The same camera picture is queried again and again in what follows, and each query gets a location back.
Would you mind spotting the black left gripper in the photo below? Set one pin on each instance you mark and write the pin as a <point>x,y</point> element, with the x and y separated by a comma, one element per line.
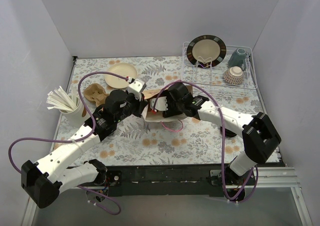
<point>141,105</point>

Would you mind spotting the pink paper gift bag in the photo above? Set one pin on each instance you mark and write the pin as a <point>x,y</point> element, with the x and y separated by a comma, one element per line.
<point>151,116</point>

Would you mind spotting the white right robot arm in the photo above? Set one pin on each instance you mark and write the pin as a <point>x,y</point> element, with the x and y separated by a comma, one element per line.
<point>259,135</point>

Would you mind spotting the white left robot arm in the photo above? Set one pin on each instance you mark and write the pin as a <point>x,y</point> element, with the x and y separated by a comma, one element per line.
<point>51,175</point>

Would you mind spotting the brown cardboard cup carrier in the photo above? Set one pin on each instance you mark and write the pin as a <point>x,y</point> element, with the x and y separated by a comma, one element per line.
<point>95,94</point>

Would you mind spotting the cream round plate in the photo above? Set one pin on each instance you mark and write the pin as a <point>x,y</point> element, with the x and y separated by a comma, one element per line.
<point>122,69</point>

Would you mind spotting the white straw holder cup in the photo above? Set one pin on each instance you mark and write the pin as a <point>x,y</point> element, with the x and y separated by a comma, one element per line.
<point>77,117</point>

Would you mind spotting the dark rimmed dinner plate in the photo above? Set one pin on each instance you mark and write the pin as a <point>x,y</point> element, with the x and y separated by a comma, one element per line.
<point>206,51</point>

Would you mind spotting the stack of black lids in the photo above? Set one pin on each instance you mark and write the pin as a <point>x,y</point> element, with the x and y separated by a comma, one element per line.
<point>228,133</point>

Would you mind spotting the patterned ceramic bowl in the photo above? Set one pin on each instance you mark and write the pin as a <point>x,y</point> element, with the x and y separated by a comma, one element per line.
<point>234,76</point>

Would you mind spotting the grey blue mug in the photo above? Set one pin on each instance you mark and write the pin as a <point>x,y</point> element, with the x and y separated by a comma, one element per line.
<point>238,58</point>

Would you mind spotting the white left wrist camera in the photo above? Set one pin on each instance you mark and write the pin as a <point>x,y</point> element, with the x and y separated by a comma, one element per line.
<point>136,87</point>

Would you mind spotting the white wire dish rack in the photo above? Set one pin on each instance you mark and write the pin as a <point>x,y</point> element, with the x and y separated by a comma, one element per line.
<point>212,78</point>

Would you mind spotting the black table edge rail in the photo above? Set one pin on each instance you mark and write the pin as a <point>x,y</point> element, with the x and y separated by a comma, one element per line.
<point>186,179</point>

